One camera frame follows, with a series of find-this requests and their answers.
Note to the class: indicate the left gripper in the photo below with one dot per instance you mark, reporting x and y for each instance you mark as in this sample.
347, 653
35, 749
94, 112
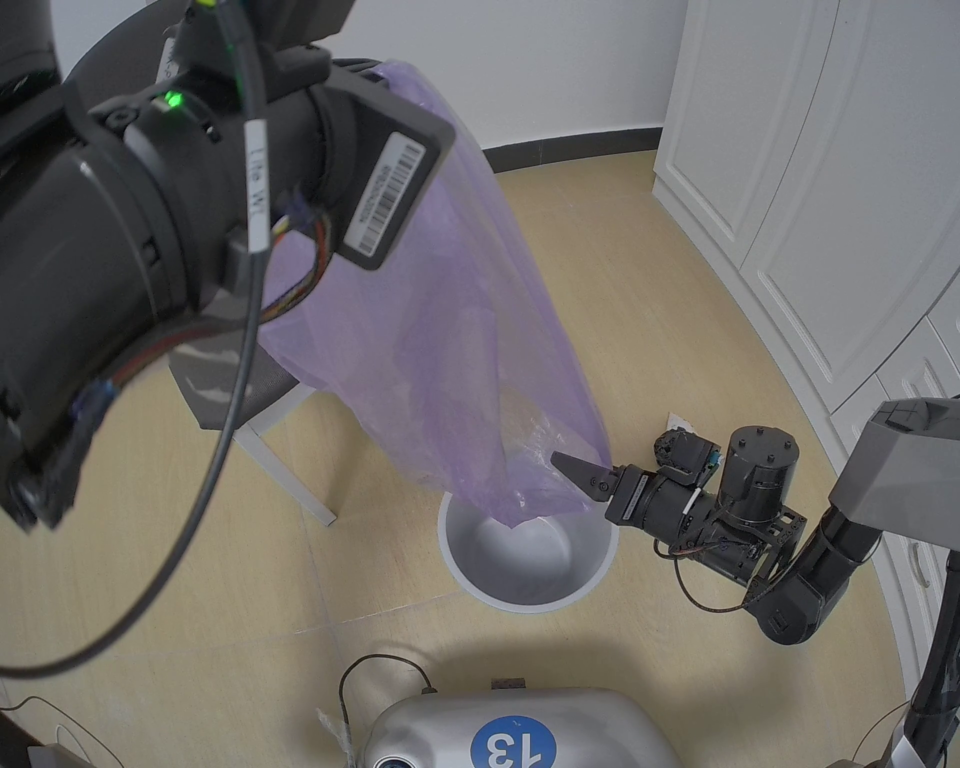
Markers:
150, 225

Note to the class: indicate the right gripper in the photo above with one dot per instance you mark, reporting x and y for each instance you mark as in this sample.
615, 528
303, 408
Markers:
675, 510

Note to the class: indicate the white printed wrapper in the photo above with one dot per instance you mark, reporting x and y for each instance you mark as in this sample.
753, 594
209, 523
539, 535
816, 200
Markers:
675, 420

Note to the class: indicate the purple plastic bag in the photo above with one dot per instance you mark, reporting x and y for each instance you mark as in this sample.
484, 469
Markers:
450, 300

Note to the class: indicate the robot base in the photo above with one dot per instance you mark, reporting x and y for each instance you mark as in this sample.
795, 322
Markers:
450, 735

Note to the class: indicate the white trash bin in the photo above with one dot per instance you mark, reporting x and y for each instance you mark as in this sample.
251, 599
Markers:
540, 559

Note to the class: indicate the white chair with grey cushions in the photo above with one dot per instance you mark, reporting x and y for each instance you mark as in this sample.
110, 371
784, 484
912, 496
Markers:
202, 390

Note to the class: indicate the white wardrobe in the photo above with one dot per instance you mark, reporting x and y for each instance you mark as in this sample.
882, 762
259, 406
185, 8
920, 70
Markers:
787, 150

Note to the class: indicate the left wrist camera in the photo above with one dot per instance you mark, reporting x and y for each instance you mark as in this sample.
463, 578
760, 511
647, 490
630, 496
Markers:
285, 30

